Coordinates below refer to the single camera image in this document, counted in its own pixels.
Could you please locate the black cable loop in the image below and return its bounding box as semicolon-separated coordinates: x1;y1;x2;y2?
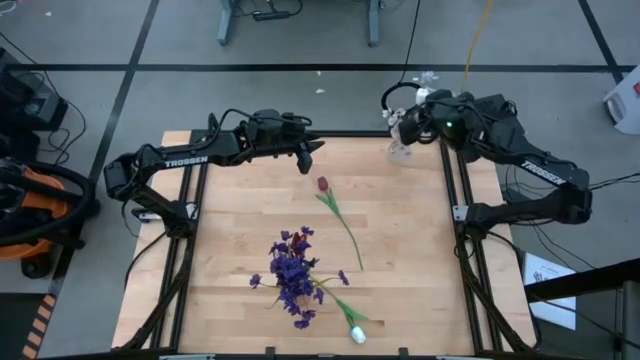
381;82;422;115

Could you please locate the black power strip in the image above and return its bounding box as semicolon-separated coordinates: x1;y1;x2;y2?
252;9;292;22

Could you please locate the white plastic container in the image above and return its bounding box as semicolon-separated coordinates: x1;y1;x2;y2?
602;64;640;136

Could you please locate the orange black floor machine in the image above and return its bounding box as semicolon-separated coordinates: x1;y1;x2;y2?
0;157;101;280

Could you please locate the white paper sheet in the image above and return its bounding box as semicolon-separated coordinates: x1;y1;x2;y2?
522;252;577;331

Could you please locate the clear glass vase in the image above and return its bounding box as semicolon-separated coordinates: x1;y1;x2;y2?
387;135;415;164

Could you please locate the grey desk leg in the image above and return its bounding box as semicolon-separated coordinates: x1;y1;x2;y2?
368;0;381;49
217;0;236;47

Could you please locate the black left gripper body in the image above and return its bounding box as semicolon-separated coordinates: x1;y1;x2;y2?
244;109;314;176

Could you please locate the black metal beam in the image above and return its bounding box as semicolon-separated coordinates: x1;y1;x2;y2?
523;257;640;303

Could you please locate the thick yellow cable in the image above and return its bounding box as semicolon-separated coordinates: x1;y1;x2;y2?
458;0;496;96

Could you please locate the black equipment box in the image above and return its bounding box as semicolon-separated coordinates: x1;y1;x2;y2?
0;47;70;132

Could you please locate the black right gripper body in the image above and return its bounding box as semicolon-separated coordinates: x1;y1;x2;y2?
398;89;482;149

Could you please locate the thin black hanging cable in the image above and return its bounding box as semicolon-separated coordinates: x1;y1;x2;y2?
399;0;422;84

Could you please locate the black metal table frame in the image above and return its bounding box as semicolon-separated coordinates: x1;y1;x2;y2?
112;112;541;354

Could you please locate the black mesh-topped case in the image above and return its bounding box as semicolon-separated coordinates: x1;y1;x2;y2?
469;93;526;162

